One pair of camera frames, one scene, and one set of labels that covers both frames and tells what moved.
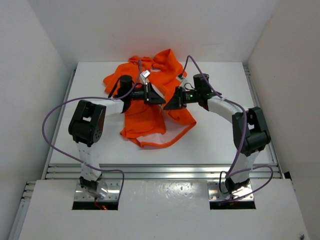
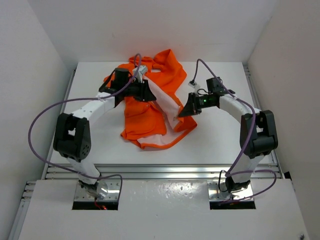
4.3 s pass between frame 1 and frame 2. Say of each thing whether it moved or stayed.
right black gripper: moved
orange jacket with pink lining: stayed
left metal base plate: stayed
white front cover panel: stayed
